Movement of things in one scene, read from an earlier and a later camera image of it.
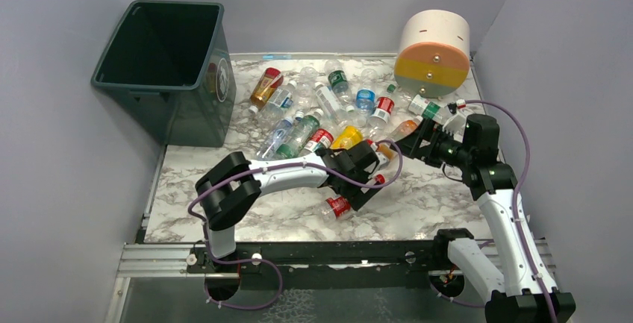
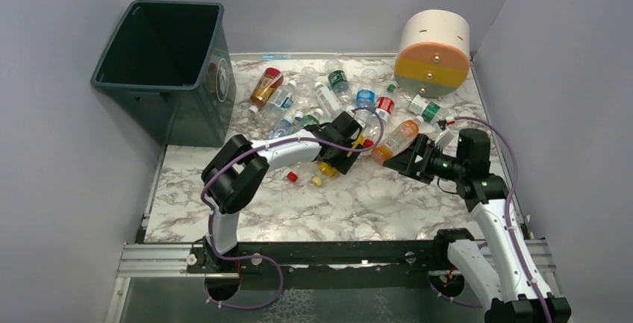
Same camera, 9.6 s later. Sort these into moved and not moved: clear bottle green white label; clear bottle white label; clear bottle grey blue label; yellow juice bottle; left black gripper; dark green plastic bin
Moved: left black gripper; yellow juice bottle
Not moved: clear bottle white label; dark green plastic bin; clear bottle grey blue label; clear bottle green white label
